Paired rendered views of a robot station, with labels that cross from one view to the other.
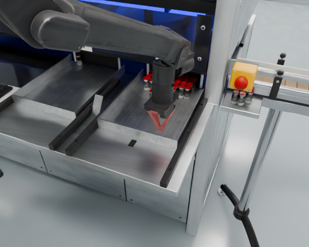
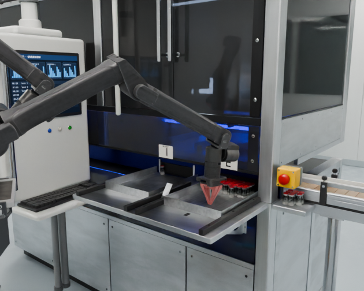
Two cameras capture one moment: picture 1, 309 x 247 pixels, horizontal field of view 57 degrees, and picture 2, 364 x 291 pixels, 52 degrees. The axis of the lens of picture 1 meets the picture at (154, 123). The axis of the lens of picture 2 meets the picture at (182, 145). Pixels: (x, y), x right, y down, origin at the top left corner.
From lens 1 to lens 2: 0.68 m
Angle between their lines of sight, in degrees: 32
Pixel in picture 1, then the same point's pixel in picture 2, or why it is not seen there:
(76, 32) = (152, 95)
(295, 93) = (341, 198)
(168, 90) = (215, 167)
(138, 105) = (200, 197)
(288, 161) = not seen: outside the picture
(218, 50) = (265, 153)
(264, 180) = not seen: outside the picture
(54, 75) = (140, 178)
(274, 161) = not seen: outside the picture
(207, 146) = (264, 250)
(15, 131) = (102, 200)
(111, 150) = (169, 216)
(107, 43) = (169, 112)
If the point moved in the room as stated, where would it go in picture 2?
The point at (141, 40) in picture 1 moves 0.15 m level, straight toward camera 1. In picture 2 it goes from (190, 118) to (179, 124)
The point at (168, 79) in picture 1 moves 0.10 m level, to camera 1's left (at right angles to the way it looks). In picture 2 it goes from (215, 157) to (187, 156)
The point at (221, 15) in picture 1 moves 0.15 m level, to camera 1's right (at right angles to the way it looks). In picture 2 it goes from (265, 126) to (306, 128)
